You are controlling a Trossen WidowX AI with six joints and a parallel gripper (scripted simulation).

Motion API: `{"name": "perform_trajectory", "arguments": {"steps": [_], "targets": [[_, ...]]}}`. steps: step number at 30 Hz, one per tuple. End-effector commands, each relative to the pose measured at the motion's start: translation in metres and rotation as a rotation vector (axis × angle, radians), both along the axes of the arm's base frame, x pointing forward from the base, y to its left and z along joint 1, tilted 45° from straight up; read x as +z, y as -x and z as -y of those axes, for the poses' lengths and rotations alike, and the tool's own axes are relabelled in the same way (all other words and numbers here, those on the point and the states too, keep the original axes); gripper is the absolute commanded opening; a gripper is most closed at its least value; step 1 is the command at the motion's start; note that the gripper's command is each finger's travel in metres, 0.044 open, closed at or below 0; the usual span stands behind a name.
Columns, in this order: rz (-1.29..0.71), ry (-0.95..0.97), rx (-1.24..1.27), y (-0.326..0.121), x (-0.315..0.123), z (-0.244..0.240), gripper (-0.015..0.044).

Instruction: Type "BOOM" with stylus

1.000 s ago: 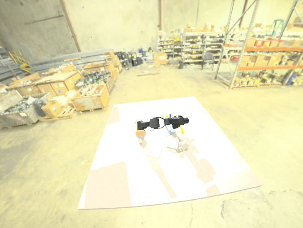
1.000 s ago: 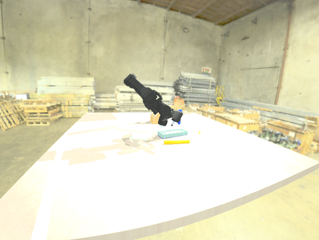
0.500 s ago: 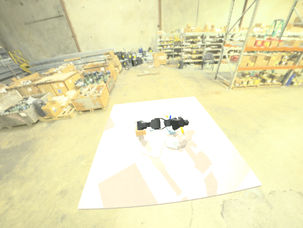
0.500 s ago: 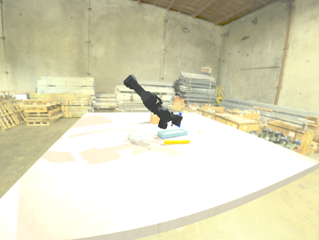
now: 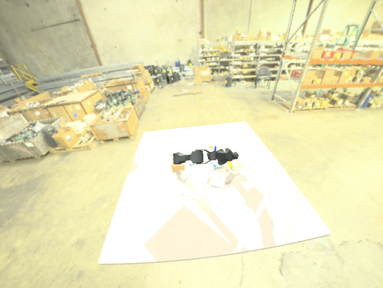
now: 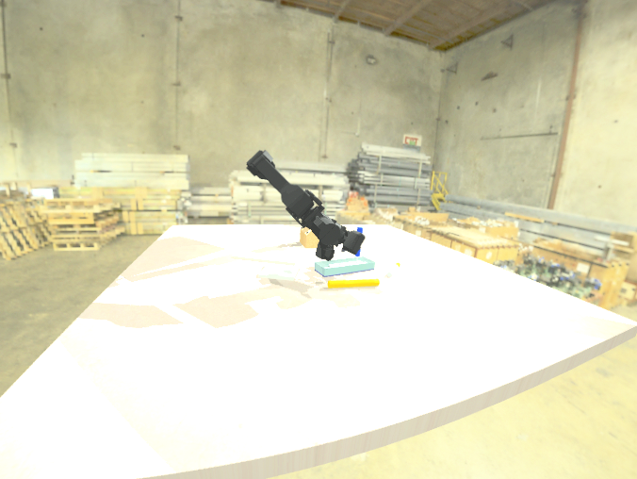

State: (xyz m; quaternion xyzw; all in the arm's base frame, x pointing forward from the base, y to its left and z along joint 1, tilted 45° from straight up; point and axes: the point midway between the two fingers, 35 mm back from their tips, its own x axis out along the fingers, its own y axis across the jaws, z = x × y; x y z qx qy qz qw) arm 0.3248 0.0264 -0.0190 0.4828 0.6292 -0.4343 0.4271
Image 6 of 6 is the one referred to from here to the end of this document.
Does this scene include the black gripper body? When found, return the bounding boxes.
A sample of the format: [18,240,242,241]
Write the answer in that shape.
[329,218,366,255]

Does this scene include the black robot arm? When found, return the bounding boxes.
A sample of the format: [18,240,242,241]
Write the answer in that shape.
[246,150,340,261]

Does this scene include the white keyboard with letter keys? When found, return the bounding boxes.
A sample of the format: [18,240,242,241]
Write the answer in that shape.
[315,256,375,277]

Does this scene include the white cylinder with yellow tip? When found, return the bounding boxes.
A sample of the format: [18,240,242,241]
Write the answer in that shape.
[387,262,400,276]

